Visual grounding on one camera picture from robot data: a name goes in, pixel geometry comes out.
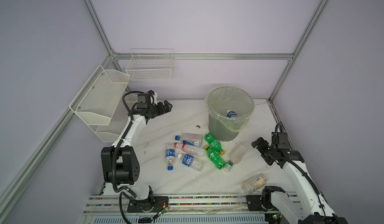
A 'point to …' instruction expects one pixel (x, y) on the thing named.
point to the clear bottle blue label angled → (191, 161)
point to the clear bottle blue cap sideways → (195, 139)
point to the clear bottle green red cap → (237, 153)
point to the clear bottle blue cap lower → (170, 155)
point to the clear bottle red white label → (196, 151)
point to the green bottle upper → (215, 143)
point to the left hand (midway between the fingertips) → (165, 109)
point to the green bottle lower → (216, 158)
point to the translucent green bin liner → (219, 99)
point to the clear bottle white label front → (254, 184)
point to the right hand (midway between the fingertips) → (253, 147)
